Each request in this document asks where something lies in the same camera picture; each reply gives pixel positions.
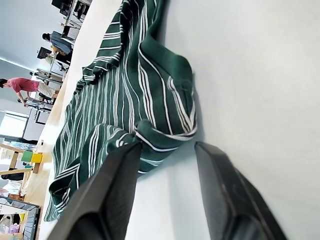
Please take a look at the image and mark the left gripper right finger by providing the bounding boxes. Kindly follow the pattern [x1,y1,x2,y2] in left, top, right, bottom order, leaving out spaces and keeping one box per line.
[194,141,288,240]

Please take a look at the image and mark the green white striped T-shirt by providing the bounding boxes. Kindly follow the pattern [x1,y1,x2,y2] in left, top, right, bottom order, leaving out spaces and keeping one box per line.
[43,0,198,222]

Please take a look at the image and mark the person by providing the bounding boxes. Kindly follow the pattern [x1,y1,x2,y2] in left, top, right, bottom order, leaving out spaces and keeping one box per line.
[0,77,60,108]
[41,30,74,55]

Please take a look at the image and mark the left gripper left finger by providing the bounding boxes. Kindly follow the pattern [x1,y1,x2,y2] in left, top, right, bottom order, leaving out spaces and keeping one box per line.
[46,142,143,240]

